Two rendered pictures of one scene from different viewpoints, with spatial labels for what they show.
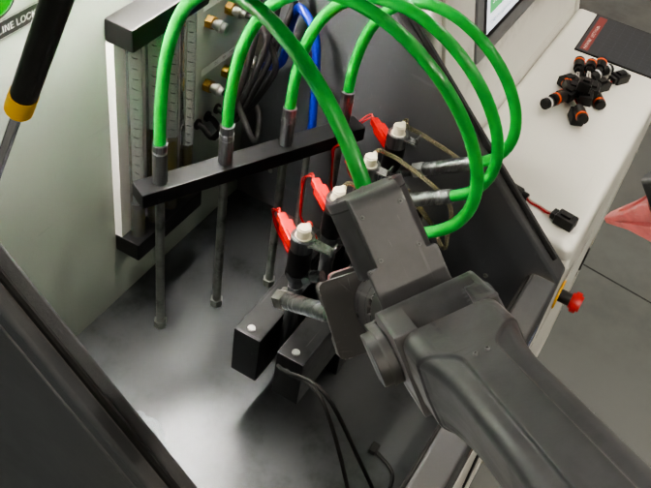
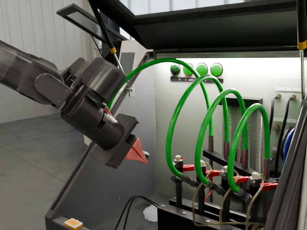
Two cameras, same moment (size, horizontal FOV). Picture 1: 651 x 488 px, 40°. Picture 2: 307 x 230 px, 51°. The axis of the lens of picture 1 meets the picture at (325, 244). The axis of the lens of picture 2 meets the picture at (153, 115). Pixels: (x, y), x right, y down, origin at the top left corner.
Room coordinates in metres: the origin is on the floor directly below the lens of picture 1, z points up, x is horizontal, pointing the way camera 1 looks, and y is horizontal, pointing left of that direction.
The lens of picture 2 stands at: (0.91, -0.89, 1.47)
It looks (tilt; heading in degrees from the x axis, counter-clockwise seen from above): 12 degrees down; 107
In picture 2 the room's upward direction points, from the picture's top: 2 degrees counter-clockwise
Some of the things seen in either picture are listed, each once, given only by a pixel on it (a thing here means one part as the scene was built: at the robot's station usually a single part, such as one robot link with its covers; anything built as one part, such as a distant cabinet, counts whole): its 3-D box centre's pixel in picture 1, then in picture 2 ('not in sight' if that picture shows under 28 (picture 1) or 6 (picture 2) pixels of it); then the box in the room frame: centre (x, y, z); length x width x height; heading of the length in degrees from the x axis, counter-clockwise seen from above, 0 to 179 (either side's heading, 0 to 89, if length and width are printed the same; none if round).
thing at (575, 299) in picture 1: (569, 299); not in sight; (1.02, -0.41, 0.80); 0.05 x 0.04 x 0.05; 157
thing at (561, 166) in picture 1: (574, 113); not in sight; (1.30, -0.38, 0.97); 0.70 x 0.22 x 0.03; 157
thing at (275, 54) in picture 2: not in sight; (219, 55); (0.82, 0.27, 1.43); 0.54 x 0.03 x 0.02; 157
